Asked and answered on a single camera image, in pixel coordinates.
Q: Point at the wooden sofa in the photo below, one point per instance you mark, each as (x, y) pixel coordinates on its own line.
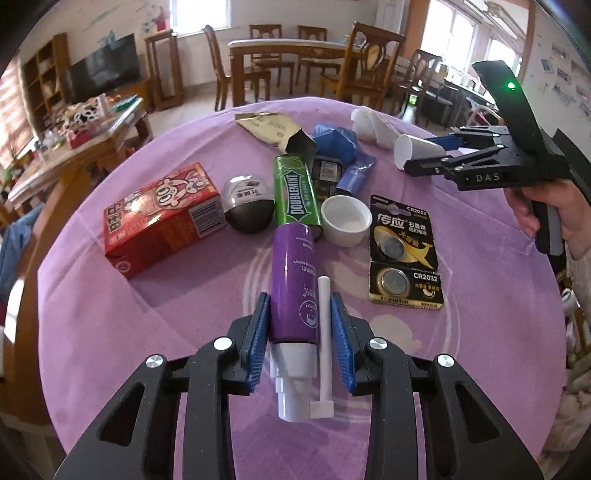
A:
(25, 323)

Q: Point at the wall photo display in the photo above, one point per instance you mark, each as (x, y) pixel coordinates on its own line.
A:
(561, 74)

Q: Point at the wooden coffee table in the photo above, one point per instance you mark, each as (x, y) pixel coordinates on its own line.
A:
(69, 147)

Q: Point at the tall wooden stand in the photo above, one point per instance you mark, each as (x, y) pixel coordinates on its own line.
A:
(159, 34)

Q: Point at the small blue packet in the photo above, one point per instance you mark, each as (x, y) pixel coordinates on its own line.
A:
(353, 177)

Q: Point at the purple spray bottle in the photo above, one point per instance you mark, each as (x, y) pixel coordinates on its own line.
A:
(293, 286)

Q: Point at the white paper cup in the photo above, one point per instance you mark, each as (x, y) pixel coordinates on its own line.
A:
(415, 150)

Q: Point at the wooden bookshelf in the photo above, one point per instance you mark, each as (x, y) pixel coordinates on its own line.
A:
(62, 50)

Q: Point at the coin battery pack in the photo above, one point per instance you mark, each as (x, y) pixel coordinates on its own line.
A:
(401, 240)

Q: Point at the crumpled blue plastic bag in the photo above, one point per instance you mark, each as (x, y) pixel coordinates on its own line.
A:
(337, 143)

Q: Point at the white patterned box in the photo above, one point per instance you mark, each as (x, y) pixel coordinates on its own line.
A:
(85, 113)

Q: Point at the purple tablecloth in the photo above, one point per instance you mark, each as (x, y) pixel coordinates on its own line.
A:
(184, 295)

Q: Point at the white tissue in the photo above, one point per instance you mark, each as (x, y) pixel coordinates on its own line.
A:
(367, 122)

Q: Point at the gold foil wrapper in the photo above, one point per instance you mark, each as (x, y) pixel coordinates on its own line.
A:
(272, 127)

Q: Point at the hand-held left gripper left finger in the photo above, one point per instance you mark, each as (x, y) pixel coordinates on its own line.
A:
(256, 341)

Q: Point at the person's right hand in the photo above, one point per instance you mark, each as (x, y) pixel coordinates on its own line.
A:
(572, 207)

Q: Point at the person's right forearm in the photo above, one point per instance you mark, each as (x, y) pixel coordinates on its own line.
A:
(581, 270)

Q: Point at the blue clothes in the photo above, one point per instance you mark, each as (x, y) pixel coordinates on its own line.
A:
(18, 240)

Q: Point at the green gum wrapper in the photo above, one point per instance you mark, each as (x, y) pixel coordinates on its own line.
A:
(293, 194)

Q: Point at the red drink carton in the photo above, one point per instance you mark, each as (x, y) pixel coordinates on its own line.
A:
(152, 221)

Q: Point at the black egg-shaped container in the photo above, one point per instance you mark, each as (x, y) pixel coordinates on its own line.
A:
(247, 207)

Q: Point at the white framed window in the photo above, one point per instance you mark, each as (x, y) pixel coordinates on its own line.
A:
(198, 16)

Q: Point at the wooden door frame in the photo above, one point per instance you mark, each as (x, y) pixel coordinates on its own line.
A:
(412, 27)

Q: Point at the dark printed packet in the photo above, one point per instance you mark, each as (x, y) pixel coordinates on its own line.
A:
(328, 170)

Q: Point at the wooden dining chair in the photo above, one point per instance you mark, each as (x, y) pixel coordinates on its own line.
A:
(217, 60)
(265, 34)
(369, 60)
(311, 34)
(420, 74)

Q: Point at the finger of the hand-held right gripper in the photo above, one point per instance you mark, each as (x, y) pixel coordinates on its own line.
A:
(466, 138)
(429, 165)

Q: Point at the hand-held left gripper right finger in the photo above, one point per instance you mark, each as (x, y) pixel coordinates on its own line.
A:
(344, 346)

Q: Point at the black television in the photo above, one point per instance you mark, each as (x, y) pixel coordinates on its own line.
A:
(106, 64)

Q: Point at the small white bowl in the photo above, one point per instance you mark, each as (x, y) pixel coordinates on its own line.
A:
(346, 230)

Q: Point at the green tray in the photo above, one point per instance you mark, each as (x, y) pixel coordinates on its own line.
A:
(127, 102)

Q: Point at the wooden dining table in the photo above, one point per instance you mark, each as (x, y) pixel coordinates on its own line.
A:
(277, 46)

